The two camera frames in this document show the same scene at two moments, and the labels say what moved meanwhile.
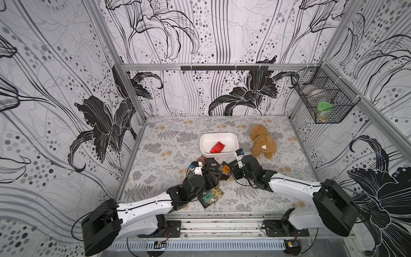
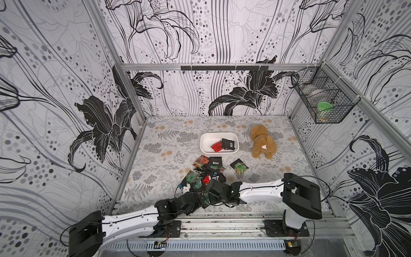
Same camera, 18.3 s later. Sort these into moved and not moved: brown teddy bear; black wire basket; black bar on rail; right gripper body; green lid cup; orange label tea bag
Moved: orange label tea bag; right gripper body
Not moved: black wire basket; black bar on rail; green lid cup; brown teddy bear
